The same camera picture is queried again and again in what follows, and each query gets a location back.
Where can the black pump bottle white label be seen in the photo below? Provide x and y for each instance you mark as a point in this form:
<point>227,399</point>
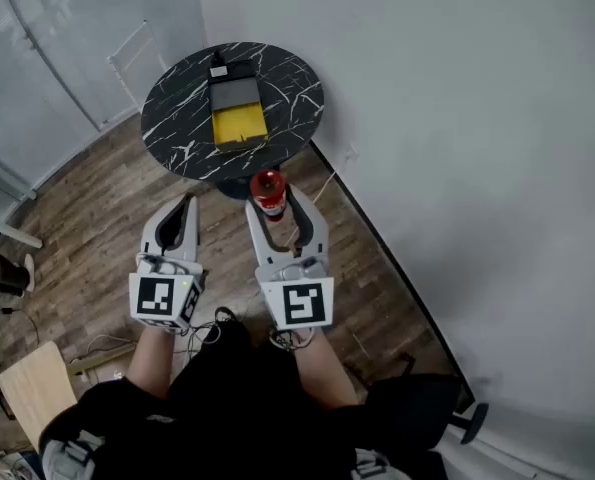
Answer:
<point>218,68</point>

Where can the person's left forearm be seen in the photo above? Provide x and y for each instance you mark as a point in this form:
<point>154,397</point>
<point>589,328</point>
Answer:
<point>152,363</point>

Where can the white chair behind glass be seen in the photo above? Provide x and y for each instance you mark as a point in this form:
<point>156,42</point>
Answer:
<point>137,63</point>

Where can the black office chair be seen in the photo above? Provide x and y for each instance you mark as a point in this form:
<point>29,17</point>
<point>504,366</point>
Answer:
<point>472,420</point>

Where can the person's right forearm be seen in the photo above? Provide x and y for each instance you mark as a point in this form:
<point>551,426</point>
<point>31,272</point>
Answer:
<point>322,373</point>

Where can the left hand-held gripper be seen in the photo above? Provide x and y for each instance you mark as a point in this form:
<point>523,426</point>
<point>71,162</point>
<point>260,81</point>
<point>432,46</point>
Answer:
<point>154,298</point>

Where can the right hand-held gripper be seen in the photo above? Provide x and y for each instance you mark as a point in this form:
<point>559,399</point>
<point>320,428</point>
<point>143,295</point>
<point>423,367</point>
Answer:
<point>302,303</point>

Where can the red bottle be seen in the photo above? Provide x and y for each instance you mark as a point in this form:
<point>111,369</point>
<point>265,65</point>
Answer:
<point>268,188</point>

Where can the yellow and grey box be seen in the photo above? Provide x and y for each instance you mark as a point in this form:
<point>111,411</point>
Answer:
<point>237,123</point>

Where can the round black marble table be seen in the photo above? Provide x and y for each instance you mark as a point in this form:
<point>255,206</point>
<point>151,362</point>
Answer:
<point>177,118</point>

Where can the person's black clothing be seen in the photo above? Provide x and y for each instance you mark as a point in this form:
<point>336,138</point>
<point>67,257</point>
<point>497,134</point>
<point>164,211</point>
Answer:
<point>247,418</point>

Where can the person's black shoe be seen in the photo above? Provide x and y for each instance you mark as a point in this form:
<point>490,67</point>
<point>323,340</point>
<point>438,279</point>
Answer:
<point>292,340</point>
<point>224,314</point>

